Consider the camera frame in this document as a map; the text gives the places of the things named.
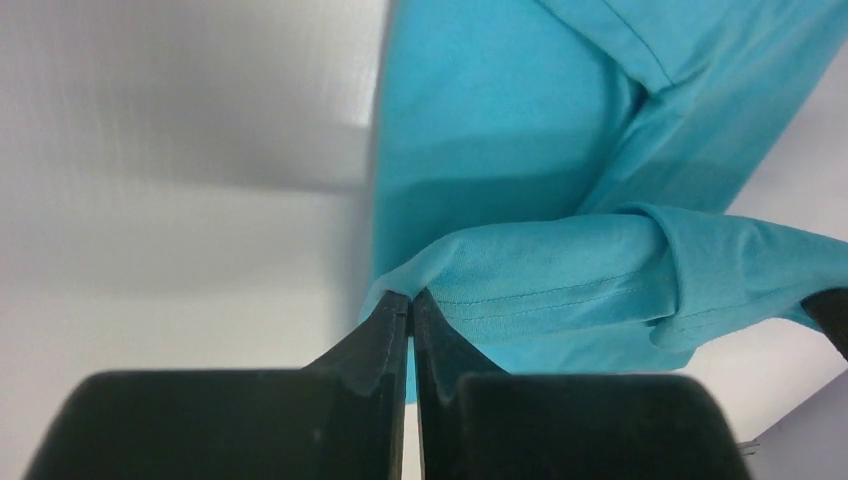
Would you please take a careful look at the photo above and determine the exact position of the turquoise t shirt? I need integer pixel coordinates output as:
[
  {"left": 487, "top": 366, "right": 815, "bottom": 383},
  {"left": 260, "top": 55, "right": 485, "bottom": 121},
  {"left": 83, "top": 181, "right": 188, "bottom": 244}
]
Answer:
[{"left": 362, "top": 1, "right": 847, "bottom": 373}]

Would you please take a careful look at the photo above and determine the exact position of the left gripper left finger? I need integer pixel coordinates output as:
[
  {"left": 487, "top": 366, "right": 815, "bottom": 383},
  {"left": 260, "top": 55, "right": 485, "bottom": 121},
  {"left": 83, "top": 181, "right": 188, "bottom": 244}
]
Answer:
[{"left": 26, "top": 292, "right": 409, "bottom": 479}]

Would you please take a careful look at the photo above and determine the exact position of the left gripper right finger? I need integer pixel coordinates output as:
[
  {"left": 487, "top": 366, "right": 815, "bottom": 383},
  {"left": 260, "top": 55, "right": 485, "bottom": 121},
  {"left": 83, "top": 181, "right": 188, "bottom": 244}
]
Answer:
[{"left": 412, "top": 291, "right": 749, "bottom": 479}]

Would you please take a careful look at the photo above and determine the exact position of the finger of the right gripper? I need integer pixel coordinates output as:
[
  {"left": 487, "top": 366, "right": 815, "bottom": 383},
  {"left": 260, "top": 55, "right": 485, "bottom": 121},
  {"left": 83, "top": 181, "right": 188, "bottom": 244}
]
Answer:
[{"left": 801, "top": 288, "right": 848, "bottom": 359}]

